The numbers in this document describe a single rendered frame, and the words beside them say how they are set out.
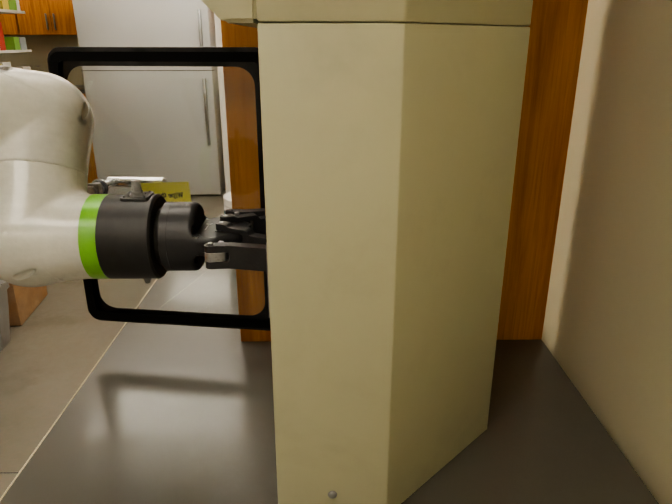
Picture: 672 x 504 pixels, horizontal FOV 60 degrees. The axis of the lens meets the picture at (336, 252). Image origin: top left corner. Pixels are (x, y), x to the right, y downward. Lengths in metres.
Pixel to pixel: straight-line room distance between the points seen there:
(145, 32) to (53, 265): 4.96
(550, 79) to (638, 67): 0.12
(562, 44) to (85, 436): 0.80
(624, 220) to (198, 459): 0.60
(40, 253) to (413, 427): 0.42
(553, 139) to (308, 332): 0.52
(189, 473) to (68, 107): 0.42
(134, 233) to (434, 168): 0.31
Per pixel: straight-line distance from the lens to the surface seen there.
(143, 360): 0.94
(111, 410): 0.84
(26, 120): 0.68
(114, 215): 0.63
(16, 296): 3.39
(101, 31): 5.68
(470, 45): 0.54
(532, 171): 0.90
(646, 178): 0.79
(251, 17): 0.46
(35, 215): 0.66
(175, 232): 0.62
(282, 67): 0.46
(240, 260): 0.58
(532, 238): 0.93
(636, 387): 0.82
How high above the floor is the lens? 1.40
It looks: 20 degrees down
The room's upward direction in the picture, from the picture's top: straight up
